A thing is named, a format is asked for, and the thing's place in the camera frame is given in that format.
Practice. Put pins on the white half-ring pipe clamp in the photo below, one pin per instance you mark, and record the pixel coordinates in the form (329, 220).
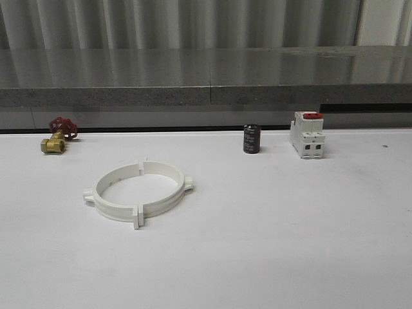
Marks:
(154, 208)
(118, 212)

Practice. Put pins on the black cylindrical capacitor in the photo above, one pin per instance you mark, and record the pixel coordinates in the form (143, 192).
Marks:
(251, 138)

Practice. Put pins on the grey stone counter ledge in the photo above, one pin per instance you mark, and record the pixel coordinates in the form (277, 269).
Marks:
(281, 79)

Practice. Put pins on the brass valve red handwheel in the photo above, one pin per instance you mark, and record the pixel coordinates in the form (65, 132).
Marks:
(62, 129)

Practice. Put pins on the white circuit breaker red switch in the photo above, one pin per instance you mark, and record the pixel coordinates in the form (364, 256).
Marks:
(306, 134)

